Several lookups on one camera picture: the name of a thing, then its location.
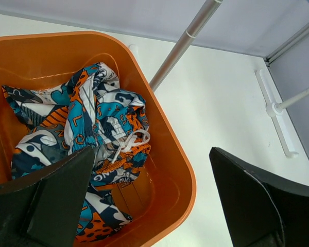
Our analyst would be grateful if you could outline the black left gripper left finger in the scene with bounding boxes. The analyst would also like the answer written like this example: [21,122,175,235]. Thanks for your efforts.
[0,147,94,246]

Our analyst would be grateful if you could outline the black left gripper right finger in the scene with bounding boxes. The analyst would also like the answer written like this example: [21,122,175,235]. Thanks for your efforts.
[209,147,309,246]

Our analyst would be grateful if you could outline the colourful patterned shorts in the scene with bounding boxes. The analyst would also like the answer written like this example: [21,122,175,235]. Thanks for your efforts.
[2,62,151,243]

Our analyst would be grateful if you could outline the orange plastic basket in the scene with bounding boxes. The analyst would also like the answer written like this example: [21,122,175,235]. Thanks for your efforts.
[0,31,196,246]

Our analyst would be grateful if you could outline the silver clothes rack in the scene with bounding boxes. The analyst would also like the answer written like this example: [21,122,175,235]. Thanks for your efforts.
[150,1,309,158]

